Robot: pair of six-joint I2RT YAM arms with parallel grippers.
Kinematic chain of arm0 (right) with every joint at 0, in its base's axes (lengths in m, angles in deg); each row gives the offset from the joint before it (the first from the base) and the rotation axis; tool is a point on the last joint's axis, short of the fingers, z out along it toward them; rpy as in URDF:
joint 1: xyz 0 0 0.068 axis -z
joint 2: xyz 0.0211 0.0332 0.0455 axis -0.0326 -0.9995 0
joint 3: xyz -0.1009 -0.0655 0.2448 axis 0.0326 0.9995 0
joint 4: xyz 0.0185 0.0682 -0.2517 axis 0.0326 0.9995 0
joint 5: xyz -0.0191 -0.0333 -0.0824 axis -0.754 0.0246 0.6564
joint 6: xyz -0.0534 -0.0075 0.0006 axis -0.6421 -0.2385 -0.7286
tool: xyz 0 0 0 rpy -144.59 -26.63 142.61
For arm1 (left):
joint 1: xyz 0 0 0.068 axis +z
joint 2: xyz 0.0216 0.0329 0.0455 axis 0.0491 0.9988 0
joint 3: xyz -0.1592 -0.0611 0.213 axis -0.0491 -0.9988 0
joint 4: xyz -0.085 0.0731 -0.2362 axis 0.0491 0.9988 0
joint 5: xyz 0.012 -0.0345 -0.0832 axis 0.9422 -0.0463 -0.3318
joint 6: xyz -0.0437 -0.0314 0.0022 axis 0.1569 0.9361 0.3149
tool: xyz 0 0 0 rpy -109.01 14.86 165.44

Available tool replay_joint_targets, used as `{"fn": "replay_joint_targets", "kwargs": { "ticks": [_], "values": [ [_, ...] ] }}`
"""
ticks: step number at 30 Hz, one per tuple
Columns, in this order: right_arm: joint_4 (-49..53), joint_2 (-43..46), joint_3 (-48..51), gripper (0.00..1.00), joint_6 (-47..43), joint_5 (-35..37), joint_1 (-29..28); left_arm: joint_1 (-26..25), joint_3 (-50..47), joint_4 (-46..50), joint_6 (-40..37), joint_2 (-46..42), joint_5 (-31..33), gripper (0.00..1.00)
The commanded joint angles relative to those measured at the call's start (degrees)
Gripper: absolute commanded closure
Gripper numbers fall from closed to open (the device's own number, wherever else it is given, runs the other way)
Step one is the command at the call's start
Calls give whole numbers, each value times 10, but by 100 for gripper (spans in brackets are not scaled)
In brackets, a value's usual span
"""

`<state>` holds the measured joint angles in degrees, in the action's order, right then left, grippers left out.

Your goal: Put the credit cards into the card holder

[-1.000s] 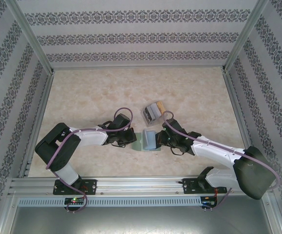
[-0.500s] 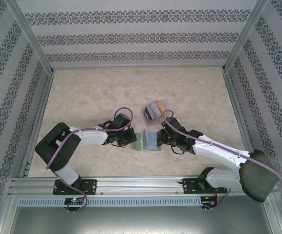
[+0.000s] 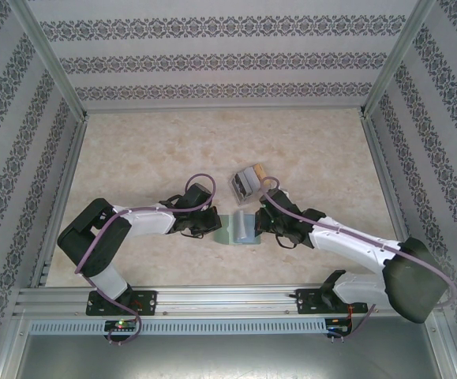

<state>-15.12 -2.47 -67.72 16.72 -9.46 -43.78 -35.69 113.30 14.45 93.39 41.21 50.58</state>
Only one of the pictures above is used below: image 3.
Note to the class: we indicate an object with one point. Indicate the green card holder wallet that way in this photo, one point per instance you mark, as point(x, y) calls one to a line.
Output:
point(224, 233)

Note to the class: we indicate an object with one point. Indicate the clear acrylic card stand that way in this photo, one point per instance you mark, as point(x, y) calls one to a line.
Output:
point(238, 199)

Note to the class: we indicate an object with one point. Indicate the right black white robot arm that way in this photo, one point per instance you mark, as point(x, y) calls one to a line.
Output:
point(409, 284)

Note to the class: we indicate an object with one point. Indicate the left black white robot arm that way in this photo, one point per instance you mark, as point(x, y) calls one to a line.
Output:
point(94, 260)

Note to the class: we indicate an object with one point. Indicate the grey credit card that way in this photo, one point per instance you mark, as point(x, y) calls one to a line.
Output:
point(248, 177)

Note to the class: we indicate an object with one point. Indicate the orange credit card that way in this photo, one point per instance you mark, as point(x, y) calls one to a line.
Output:
point(259, 172)

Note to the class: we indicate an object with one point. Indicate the grey metal sheet panel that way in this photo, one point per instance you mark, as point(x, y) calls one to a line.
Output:
point(228, 357)

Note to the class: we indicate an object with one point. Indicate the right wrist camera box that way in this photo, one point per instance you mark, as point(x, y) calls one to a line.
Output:
point(277, 200)

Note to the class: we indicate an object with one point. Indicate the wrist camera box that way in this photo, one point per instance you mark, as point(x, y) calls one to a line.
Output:
point(196, 195)
point(277, 200)

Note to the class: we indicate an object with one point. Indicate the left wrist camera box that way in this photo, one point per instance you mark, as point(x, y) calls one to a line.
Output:
point(196, 195)

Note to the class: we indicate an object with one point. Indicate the long aluminium mounting rail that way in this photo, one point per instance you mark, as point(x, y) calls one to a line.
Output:
point(228, 300)

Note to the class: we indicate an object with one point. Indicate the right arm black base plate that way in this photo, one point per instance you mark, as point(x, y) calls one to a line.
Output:
point(305, 302)

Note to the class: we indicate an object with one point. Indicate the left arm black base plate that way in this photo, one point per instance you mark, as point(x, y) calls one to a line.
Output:
point(149, 302)

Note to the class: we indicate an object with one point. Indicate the aluminium table side rail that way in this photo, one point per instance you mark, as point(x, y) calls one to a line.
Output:
point(61, 197)
point(379, 158)

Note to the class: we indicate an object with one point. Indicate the aluminium frame post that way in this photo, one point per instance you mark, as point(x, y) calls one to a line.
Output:
point(53, 59)
point(394, 59)

